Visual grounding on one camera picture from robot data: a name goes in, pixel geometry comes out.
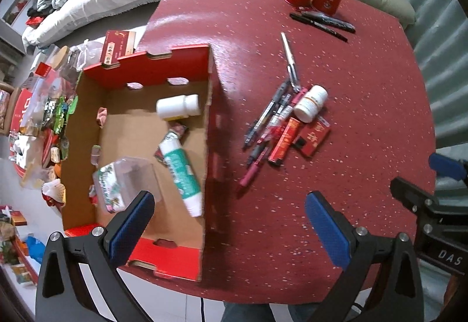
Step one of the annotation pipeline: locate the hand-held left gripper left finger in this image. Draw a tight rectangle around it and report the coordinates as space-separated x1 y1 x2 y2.
35 190 156 322

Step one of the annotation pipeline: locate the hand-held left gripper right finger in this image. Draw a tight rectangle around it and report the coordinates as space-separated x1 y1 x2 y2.
305 191 425 322

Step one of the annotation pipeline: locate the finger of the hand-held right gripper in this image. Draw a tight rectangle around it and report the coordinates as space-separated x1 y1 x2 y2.
390 177 441 215
429 152 468 181

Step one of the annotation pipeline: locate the clear plastic labelled container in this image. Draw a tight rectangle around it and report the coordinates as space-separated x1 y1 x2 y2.
92 157 156 215

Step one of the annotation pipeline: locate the green white tube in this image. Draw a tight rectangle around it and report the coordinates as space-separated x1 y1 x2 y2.
158 130 203 217

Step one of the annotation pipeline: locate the pink gel pen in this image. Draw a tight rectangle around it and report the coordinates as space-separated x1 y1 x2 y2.
238 147 274 192

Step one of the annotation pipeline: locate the red card pack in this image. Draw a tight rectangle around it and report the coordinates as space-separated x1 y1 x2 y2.
294 116 332 158

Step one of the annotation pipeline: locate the red cardboard box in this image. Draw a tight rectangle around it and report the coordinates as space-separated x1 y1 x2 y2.
60 45 229 282

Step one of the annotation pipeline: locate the red gel pen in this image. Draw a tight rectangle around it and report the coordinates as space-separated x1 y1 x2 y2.
248 106 298 166

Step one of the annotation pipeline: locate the white bottle yellow label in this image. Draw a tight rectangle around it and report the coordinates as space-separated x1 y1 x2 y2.
156 94 200 121

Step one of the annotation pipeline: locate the small white pill bottle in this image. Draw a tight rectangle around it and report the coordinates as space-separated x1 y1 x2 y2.
293 85 328 124

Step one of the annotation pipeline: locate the white foam net fruit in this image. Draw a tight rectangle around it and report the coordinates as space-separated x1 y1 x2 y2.
42 179 67 208

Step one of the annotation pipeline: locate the blue plastic item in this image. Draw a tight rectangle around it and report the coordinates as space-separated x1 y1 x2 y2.
25 234 47 264

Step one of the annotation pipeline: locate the person's jeans leg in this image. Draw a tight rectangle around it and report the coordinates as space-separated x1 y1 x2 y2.
221 302 319 322

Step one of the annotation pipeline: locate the red gold carton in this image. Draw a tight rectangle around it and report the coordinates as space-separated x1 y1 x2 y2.
99 30 137 70

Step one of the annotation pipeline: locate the glass jar cork lid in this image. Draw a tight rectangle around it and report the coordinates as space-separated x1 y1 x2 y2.
46 45 80 80

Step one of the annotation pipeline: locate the clear plastic bag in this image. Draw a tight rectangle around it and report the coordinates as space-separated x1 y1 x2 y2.
71 39 106 69

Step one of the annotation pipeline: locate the silver pen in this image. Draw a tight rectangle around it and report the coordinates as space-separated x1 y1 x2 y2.
280 32 302 90

